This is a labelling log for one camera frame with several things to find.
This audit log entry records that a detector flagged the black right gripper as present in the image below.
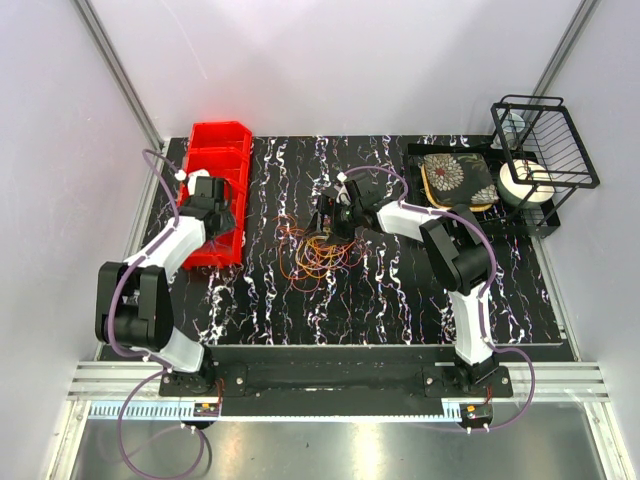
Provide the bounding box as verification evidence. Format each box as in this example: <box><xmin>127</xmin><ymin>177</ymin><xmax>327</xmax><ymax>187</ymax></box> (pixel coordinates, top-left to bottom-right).
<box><xmin>302</xmin><ymin>195</ymin><xmax>362</xmax><ymax>248</ymax></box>

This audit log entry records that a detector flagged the blue thin cable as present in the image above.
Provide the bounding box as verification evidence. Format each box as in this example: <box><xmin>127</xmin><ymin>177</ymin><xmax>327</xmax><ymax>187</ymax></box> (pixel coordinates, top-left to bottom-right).
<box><xmin>202</xmin><ymin>234</ymin><xmax>236</xmax><ymax>256</ymax></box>

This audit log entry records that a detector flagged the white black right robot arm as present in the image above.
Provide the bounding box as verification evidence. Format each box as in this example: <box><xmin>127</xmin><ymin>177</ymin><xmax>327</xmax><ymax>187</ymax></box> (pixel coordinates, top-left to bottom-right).
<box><xmin>305</xmin><ymin>173</ymin><xmax>499</xmax><ymax>397</ymax></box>

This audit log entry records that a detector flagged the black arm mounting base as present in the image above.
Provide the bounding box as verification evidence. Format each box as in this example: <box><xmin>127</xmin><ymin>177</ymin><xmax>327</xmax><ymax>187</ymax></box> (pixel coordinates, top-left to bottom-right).
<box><xmin>143</xmin><ymin>346</ymin><xmax>513</xmax><ymax>421</ymax></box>

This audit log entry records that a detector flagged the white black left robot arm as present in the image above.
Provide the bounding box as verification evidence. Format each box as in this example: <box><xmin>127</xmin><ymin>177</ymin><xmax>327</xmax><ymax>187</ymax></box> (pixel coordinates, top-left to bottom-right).
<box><xmin>95</xmin><ymin>170</ymin><xmax>236</xmax><ymax>396</ymax></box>

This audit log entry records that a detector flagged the red plastic compartment bin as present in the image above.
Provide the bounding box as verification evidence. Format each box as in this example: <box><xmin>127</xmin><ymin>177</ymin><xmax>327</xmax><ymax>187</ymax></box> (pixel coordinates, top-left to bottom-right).
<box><xmin>178</xmin><ymin>121</ymin><xmax>252</xmax><ymax>270</ymax></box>

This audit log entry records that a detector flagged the floral patterned cushion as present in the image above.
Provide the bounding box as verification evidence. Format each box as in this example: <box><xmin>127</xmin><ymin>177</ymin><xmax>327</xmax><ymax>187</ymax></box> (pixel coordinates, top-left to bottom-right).
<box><xmin>421</xmin><ymin>153</ymin><xmax>499</xmax><ymax>212</ymax></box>

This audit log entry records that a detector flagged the white green bowl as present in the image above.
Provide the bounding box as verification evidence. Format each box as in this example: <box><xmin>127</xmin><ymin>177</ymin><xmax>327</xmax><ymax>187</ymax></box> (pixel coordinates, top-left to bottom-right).
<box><xmin>498</xmin><ymin>159</ymin><xmax>555</xmax><ymax>209</ymax></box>

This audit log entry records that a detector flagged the clear glass cup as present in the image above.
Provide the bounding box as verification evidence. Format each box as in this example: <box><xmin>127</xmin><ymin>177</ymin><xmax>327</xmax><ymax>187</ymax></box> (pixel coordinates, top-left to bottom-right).
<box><xmin>491</xmin><ymin>109</ymin><xmax>526</xmax><ymax>150</ymax></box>

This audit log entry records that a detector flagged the pink thin cable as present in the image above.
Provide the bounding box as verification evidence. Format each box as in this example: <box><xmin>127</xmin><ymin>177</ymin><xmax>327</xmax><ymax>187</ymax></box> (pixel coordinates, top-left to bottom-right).
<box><xmin>294</xmin><ymin>239</ymin><xmax>374</xmax><ymax>281</ymax></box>

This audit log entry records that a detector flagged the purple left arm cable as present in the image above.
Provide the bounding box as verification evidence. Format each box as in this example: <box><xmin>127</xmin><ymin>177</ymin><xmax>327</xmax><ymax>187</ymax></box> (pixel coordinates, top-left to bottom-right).
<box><xmin>102</xmin><ymin>148</ymin><xmax>214</xmax><ymax>476</ymax></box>

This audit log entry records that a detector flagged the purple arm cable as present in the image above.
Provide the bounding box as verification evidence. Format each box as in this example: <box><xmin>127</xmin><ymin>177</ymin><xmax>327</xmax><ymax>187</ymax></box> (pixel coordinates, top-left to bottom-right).
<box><xmin>339</xmin><ymin>166</ymin><xmax>538</xmax><ymax>434</ymax></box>
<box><xmin>102</xmin><ymin>148</ymin><xmax>214</xmax><ymax>476</ymax></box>

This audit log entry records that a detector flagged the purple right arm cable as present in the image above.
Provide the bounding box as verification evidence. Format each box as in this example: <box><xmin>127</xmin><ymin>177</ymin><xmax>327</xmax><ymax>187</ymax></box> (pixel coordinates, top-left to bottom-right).
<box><xmin>339</xmin><ymin>166</ymin><xmax>538</xmax><ymax>434</ymax></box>

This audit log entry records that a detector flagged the black wire dish rack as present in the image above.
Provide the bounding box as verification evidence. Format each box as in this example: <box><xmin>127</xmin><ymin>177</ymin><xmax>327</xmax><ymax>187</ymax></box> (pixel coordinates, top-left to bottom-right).
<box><xmin>491</xmin><ymin>94</ymin><xmax>600</xmax><ymax>205</ymax></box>

